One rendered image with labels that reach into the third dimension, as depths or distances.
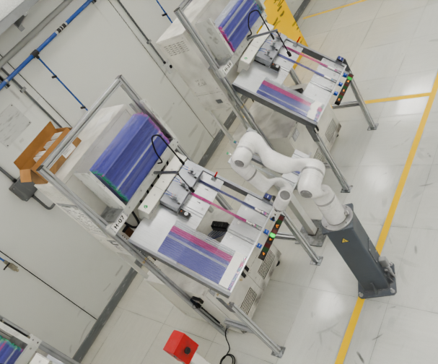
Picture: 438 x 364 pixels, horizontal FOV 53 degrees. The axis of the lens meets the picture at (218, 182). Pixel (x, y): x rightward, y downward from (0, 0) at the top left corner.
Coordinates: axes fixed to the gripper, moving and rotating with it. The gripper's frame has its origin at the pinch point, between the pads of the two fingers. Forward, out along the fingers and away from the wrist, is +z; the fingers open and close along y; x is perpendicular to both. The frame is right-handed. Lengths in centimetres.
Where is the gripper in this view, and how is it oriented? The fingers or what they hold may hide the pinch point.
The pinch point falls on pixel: (273, 217)
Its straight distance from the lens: 291.9
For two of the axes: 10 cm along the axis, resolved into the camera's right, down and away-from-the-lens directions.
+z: -0.9, 4.7, 8.8
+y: 4.6, -7.6, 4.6
